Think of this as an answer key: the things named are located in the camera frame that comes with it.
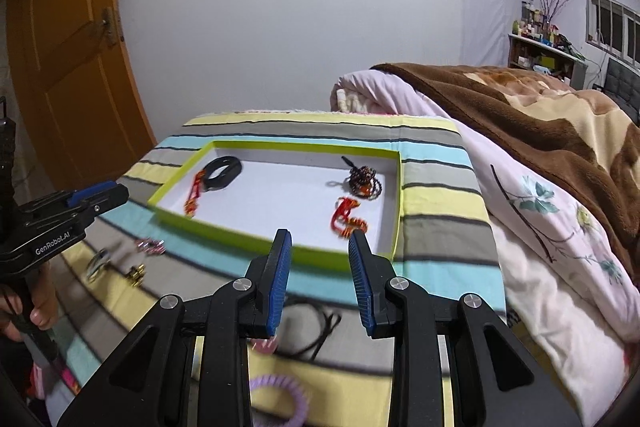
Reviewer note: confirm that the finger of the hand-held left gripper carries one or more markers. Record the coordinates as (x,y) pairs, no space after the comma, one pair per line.
(92,193)
(112,198)

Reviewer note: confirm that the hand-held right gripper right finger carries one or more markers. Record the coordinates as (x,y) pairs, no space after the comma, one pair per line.
(359,277)

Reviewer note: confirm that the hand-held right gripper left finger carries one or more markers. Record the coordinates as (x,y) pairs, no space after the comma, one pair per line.
(281,272)

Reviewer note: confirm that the pink hair clip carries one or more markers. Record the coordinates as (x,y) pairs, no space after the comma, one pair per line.
(150,247)

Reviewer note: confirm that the pink hair accessory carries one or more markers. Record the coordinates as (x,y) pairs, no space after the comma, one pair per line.
(265,345)

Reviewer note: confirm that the green shallow cardboard box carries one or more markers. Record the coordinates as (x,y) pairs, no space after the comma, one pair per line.
(280,194)

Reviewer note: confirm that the gold small clip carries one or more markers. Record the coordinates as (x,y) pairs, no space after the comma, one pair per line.
(135,275)

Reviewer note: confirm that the person's left hand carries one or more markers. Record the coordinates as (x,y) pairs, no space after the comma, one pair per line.
(45,313)

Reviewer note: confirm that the orange wooden door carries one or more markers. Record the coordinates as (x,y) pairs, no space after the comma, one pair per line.
(75,82)

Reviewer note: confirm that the brass door lock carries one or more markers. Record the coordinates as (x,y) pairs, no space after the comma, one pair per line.
(107,27)

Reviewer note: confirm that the pink floral quilt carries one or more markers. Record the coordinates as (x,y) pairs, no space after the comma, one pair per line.
(540,257)

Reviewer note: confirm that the brown plush blanket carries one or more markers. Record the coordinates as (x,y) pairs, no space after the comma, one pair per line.
(525,122)

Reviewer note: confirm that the row of small bottles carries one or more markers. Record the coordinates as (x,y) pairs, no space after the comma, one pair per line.
(530,24)

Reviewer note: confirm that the black tufted headboard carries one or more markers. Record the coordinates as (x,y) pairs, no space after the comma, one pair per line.
(622,87)

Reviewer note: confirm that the white wall shelf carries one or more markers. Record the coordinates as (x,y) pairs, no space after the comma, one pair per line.
(530,52)

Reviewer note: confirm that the window with white frame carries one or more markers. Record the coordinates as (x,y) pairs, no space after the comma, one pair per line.
(612,27)

